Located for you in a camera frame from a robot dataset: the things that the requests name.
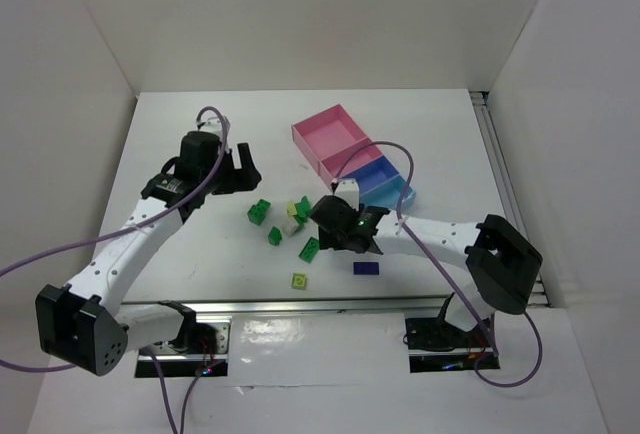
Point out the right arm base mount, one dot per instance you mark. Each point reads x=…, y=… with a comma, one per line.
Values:
x=435, y=346

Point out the aluminium rail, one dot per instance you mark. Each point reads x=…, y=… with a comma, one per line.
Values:
x=497, y=161
x=211, y=310

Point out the green lego plate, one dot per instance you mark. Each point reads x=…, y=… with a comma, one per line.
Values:
x=310, y=250

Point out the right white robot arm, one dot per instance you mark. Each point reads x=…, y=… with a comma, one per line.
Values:
x=502, y=264

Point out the white lego brick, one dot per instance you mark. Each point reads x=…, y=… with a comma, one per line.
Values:
x=290, y=226

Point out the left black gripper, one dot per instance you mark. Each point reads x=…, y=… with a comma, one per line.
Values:
x=236, y=174

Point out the aluminium rail right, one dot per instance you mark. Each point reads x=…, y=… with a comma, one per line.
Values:
x=497, y=161

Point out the small pink bin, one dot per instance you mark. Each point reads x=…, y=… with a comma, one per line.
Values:
x=347, y=160

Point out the dark blue lego plate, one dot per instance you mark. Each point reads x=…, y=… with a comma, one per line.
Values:
x=366, y=268

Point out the green stepped lego block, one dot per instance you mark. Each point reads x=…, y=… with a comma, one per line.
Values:
x=257, y=213

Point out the light blue bin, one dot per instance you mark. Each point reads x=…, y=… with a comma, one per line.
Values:
x=385, y=195

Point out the large pink bin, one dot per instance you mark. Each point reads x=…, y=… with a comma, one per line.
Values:
x=326, y=140

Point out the lime square lego front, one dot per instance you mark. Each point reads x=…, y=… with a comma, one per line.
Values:
x=299, y=281

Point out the aluminium rail front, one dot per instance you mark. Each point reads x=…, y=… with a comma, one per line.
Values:
x=211, y=310

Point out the small green curved lego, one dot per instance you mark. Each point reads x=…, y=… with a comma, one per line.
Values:
x=274, y=236

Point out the pale yellow curved lego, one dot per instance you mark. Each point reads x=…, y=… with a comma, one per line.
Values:
x=291, y=209

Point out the purple bin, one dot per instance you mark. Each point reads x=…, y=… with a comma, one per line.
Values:
x=374, y=174

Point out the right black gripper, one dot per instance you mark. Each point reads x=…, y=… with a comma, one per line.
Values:
x=333, y=239

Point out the green curved lego top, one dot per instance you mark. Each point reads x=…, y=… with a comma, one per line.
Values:
x=303, y=207

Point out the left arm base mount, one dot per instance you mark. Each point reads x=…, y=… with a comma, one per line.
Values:
x=207, y=356

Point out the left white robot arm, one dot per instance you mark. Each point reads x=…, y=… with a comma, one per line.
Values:
x=82, y=322

